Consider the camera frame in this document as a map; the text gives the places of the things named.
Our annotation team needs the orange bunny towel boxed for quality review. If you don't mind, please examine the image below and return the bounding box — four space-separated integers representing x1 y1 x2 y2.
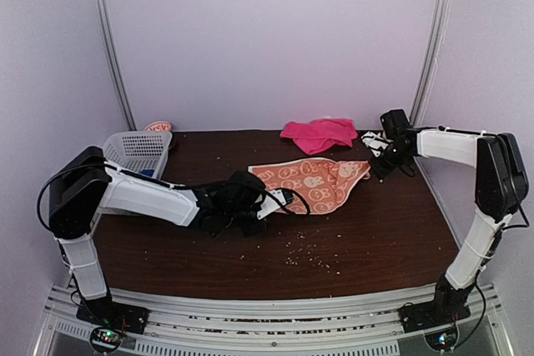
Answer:
248 157 370 215

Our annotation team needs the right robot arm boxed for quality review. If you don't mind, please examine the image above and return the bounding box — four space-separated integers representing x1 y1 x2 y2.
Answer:
370 109 529 324

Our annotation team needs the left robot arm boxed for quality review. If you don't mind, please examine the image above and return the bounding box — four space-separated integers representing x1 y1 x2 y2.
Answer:
36 146 276 326

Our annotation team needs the pink towel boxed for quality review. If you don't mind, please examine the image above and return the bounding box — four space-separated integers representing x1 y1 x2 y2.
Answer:
280 118 358 155

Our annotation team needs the blue rolled towel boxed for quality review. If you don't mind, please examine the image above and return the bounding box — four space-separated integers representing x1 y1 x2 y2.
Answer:
139 169 154 177

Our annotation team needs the red white bowl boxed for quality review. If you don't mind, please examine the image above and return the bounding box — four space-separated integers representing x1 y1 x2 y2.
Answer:
144 121 173 132

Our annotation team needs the white plastic basket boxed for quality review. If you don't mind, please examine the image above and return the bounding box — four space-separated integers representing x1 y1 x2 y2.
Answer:
103 131 173 179

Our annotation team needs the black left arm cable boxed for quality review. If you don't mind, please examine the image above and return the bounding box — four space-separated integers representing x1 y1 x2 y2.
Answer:
275 187 312 216

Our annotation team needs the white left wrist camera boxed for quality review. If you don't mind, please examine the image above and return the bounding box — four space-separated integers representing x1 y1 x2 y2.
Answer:
256 188 294 220

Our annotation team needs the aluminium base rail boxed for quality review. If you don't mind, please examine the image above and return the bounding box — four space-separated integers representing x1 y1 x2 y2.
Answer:
29 284 519 355

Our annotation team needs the right aluminium post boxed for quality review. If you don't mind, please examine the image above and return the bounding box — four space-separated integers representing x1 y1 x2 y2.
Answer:
409 0 451 126

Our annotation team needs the aluminium post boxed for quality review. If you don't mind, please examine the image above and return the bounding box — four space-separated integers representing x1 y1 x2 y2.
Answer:
409 0 451 126
95 0 137 131

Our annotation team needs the left aluminium post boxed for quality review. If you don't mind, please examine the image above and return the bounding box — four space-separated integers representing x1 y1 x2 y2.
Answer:
95 0 137 131

